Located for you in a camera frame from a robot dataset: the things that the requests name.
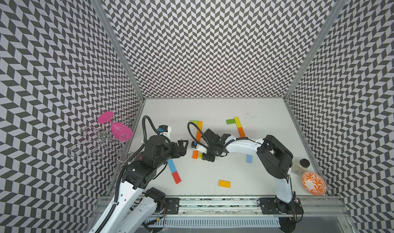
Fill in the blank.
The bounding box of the orange vertical block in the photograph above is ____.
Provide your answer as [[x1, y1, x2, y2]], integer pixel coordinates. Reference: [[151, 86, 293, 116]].
[[196, 131, 202, 142]]

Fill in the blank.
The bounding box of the red small block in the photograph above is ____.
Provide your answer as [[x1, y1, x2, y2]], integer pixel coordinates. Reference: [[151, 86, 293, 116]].
[[172, 171, 182, 184]]

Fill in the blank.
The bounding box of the yellow block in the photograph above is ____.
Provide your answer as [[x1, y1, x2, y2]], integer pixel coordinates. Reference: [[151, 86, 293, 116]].
[[234, 117, 242, 128]]

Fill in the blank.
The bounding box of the light blue small block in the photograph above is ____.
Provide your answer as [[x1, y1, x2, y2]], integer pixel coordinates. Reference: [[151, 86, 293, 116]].
[[246, 155, 253, 164]]

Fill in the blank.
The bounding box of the yellow-orange bottom block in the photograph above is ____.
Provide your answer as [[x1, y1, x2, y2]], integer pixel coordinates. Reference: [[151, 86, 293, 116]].
[[218, 180, 231, 188]]

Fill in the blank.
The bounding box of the orange diagonal block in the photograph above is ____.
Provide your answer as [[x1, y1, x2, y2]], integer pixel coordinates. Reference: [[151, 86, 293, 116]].
[[192, 150, 199, 159]]

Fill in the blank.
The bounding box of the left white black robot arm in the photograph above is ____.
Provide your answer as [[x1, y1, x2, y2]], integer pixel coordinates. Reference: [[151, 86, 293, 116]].
[[90, 116, 189, 233]]

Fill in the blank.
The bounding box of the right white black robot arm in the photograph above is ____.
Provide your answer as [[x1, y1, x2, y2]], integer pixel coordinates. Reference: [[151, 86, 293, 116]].
[[187, 122, 304, 217]]

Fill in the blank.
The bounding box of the pink plastic wine glass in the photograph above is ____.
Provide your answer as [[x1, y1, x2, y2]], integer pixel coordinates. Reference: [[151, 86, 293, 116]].
[[97, 111, 133, 142]]

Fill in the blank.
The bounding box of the small dark lidded jar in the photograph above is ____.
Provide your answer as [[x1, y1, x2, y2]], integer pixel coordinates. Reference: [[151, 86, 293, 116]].
[[291, 158, 310, 176]]

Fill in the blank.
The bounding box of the orange patterned bowl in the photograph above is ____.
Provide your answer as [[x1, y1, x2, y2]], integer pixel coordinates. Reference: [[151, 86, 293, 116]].
[[301, 171, 327, 196]]

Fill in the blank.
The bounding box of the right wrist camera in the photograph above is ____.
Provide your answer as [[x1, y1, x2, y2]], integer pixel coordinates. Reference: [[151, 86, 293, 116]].
[[191, 141, 207, 153]]

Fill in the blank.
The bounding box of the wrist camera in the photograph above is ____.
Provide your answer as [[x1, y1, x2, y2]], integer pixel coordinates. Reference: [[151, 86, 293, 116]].
[[158, 125, 171, 139], [191, 141, 207, 153]]

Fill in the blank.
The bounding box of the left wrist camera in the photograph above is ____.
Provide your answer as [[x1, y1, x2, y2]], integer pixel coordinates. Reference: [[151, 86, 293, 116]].
[[158, 125, 171, 139]]

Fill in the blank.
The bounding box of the aluminium mounting rail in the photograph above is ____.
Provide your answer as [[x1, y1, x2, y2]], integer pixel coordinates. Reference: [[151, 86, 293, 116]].
[[159, 196, 350, 217]]

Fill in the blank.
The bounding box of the silver wire glass rack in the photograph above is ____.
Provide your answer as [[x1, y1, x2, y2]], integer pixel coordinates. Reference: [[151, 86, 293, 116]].
[[67, 118, 133, 163]]

